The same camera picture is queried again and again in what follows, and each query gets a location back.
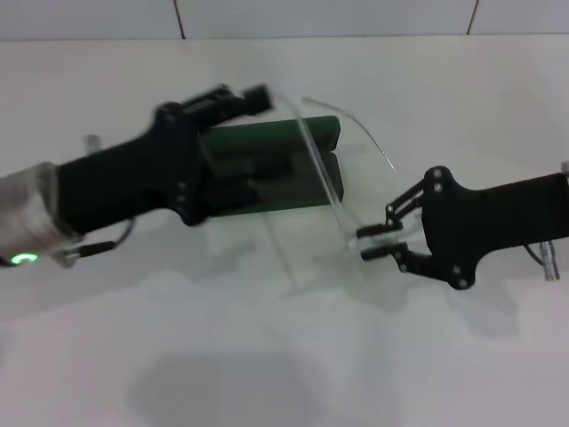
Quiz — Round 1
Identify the green glasses case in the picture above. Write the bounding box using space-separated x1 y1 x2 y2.
197 114 346 219

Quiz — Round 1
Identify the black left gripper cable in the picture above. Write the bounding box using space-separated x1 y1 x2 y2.
57 217 137 268

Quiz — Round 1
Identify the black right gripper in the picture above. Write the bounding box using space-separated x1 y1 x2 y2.
357 165 569 291

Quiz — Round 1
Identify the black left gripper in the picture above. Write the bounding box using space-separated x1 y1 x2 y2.
56 83 273 237

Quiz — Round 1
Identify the silver right gripper cable connector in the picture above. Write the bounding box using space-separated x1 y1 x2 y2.
524 239 562 282

